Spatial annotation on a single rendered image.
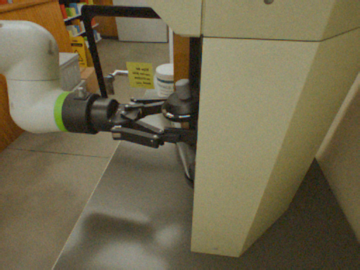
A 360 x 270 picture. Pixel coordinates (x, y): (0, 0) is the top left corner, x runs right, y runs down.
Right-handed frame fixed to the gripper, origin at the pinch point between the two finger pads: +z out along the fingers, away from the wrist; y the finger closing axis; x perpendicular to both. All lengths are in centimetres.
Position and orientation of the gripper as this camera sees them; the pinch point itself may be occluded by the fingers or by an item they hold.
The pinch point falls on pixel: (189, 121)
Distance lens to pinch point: 46.9
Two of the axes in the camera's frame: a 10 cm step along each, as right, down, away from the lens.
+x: -0.1, 7.9, 6.2
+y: 1.2, -6.1, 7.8
